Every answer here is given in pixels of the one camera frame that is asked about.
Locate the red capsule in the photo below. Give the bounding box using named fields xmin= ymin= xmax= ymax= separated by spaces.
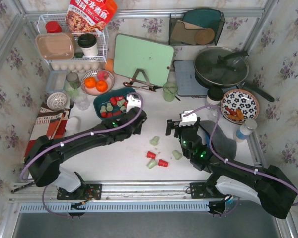
xmin=158 ymin=159 xmax=169 ymax=167
xmin=110 ymin=97 xmax=117 ymax=106
xmin=101 ymin=112 xmax=109 ymax=118
xmin=146 ymin=151 xmax=156 ymax=159

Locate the green capsule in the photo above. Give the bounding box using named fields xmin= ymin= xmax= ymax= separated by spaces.
xmin=146 ymin=160 xmax=157 ymax=169
xmin=106 ymin=103 xmax=113 ymax=112
xmin=172 ymin=150 xmax=183 ymax=160

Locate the teal storage basket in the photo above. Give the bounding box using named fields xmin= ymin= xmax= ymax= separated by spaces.
xmin=93 ymin=88 xmax=135 ymax=123

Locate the clear plastic cup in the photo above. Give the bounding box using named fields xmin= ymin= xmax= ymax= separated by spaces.
xmin=74 ymin=92 xmax=90 ymax=111

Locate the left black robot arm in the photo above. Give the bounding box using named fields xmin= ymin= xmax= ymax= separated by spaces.
xmin=25 ymin=107 xmax=147 ymax=193

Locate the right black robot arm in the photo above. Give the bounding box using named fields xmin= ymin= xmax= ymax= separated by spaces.
xmin=174 ymin=124 xmax=297 ymax=219

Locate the grey blue cloth pad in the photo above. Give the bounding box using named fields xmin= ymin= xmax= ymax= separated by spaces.
xmin=199 ymin=120 xmax=237 ymax=160

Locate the green capsule bottom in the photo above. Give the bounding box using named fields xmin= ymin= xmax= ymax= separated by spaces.
xmin=146 ymin=160 xmax=157 ymax=169

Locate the white bottle silver cap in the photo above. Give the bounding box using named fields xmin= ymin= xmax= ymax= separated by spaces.
xmin=233 ymin=119 xmax=258 ymax=143

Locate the fruit bowl plate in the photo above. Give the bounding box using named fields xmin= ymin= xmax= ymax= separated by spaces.
xmin=80 ymin=69 xmax=115 ymax=96

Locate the black lid jar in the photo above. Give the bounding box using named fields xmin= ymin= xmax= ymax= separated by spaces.
xmin=205 ymin=87 xmax=224 ymax=109

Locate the blue floral plate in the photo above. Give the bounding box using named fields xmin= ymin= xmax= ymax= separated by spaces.
xmin=220 ymin=89 xmax=260 ymax=125

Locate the green glass cup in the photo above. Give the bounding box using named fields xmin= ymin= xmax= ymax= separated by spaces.
xmin=163 ymin=82 xmax=178 ymax=102

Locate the green tinted glass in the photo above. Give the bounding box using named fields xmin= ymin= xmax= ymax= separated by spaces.
xmin=64 ymin=72 xmax=80 ymax=98

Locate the striped orange cloth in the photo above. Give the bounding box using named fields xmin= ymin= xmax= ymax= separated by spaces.
xmin=24 ymin=103 xmax=71 ymax=159

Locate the small white colander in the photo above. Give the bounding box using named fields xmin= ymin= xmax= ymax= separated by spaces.
xmin=47 ymin=92 xmax=67 ymax=111

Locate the mint green cutting board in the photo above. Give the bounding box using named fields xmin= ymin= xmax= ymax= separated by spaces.
xmin=113 ymin=34 xmax=174 ymax=86

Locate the egg tray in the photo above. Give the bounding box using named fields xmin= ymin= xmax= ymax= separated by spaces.
xmin=50 ymin=62 xmax=102 ymax=73

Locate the black frying pan with lid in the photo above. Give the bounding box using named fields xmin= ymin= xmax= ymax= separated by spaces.
xmin=193 ymin=47 xmax=275 ymax=102

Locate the white cup black lid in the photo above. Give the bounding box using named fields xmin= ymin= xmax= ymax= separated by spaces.
xmin=77 ymin=33 xmax=98 ymax=57

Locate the beige food container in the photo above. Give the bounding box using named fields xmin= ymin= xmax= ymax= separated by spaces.
xmin=35 ymin=32 xmax=76 ymax=60

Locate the red snack bag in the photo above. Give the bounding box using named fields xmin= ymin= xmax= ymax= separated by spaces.
xmin=65 ymin=0 xmax=118 ymax=33

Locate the black mesh organizer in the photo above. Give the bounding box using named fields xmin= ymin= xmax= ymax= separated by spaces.
xmin=168 ymin=8 xmax=225 ymax=46

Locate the red lid jar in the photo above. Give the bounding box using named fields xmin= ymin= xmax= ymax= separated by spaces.
xmin=45 ymin=21 xmax=62 ymax=33

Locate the white wire rack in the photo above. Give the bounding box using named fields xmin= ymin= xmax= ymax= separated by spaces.
xmin=36 ymin=13 xmax=109 ymax=64

